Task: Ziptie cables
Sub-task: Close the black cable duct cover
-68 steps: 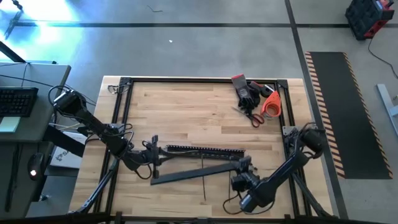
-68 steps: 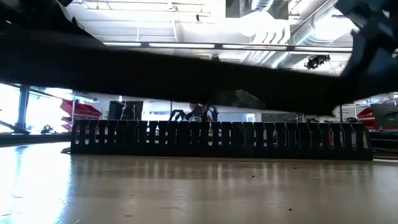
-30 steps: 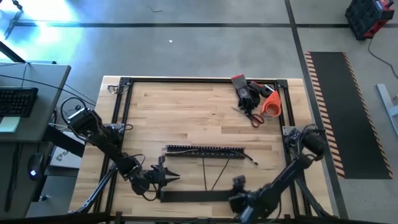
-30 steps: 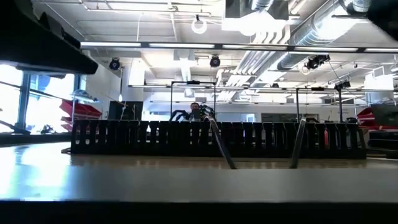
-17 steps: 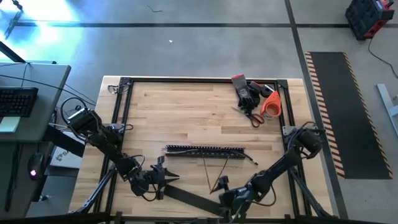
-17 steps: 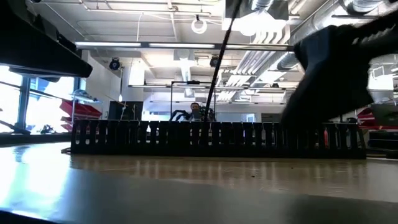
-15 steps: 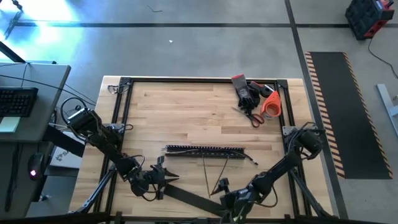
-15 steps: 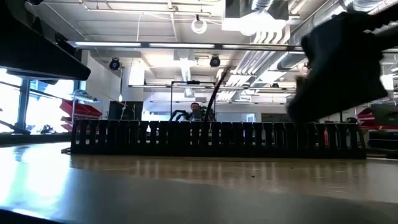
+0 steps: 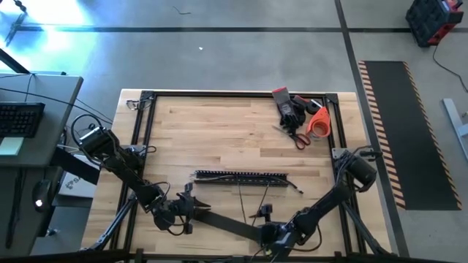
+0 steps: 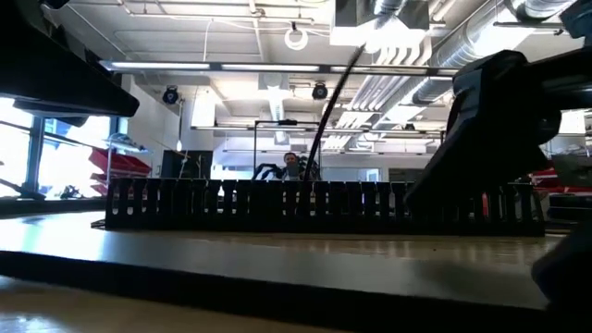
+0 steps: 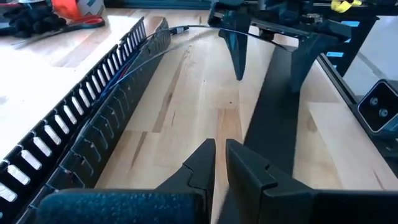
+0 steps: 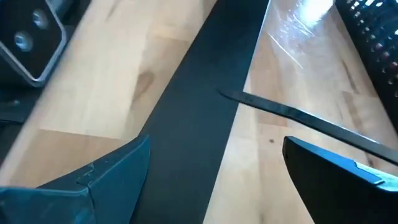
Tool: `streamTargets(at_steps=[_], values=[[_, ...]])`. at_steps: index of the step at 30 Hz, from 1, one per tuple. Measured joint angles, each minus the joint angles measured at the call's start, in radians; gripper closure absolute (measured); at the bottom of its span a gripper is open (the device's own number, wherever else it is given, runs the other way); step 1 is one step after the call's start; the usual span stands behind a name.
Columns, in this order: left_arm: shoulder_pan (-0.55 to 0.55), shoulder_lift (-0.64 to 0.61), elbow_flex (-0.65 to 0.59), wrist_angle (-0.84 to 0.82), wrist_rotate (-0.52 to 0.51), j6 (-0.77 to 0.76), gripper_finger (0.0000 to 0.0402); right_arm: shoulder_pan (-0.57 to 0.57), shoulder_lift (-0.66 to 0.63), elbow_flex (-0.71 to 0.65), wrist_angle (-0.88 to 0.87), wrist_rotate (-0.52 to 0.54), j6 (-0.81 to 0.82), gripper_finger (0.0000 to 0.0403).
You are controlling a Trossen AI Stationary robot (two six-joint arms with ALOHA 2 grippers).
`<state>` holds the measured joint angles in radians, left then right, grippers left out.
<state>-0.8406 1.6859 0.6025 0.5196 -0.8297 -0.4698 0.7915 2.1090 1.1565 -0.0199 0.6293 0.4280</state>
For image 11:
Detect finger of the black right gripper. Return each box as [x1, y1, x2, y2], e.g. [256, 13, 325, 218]
[290, 33, 326, 93]
[217, 23, 251, 82]

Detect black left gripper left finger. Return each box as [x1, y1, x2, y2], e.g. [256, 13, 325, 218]
[35, 139, 216, 224]

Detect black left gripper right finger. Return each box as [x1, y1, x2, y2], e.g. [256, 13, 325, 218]
[226, 139, 398, 224]

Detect bundle of coloured wires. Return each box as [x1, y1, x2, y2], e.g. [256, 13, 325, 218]
[107, 29, 218, 93]

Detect black control box blue lights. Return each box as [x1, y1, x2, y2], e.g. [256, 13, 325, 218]
[323, 15, 379, 77]

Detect yellow tag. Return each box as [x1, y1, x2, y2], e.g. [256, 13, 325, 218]
[330, 0, 363, 14]

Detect orange tape dispenser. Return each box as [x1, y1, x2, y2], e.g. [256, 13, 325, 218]
[51, 0, 106, 21]

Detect grey glove red cuff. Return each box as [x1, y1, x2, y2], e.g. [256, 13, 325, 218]
[0, 4, 68, 40]

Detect black flat duct cover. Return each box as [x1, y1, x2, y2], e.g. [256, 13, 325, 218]
[217, 46, 302, 224]

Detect black table-level camera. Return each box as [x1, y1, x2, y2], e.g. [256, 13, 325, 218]
[357, 79, 398, 135]

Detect black slotted cable duct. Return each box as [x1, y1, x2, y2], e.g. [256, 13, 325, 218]
[0, 17, 172, 224]

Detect red-handled scissors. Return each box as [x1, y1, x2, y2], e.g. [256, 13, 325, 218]
[12, 15, 106, 48]

